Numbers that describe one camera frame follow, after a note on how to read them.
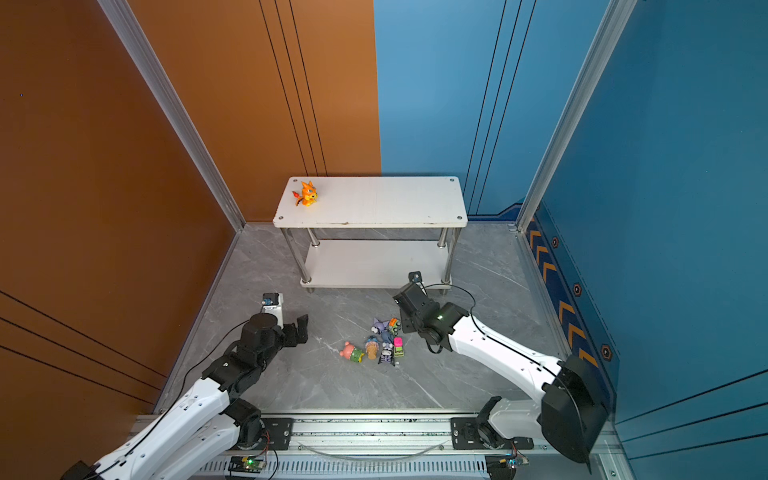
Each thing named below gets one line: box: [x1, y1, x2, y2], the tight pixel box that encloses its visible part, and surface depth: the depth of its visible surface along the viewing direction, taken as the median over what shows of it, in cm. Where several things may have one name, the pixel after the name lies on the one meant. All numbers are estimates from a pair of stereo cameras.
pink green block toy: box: [393, 336, 404, 358], surface depth 87 cm
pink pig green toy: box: [339, 341, 365, 363], surface depth 85 cm
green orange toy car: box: [387, 318, 401, 337], surface depth 91 cm
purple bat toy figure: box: [371, 317, 394, 346], surface depth 90 cm
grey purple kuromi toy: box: [377, 342, 395, 367], surface depth 86 cm
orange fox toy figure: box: [292, 181, 318, 207], surface depth 76 cm
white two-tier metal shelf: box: [273, 176, 468, 295], surface depth 85 cm
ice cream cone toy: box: [365, 335, 379, 360], surface depth 86 cm
